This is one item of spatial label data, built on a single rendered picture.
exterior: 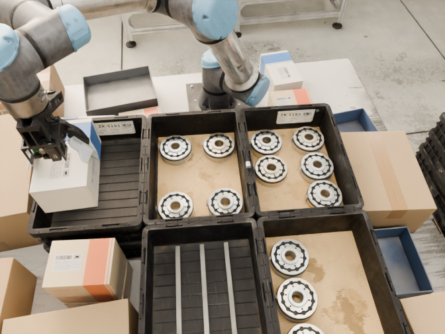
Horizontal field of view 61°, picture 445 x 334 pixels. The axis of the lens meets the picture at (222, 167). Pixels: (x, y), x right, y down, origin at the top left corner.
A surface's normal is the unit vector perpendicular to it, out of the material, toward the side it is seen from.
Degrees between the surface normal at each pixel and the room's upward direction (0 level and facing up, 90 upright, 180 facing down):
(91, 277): 0
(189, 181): 0
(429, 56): 0
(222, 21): 82
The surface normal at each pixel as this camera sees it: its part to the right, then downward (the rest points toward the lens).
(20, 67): 0.78, 0.48
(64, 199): 0.15, 0.80
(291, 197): 0.00, -0.58
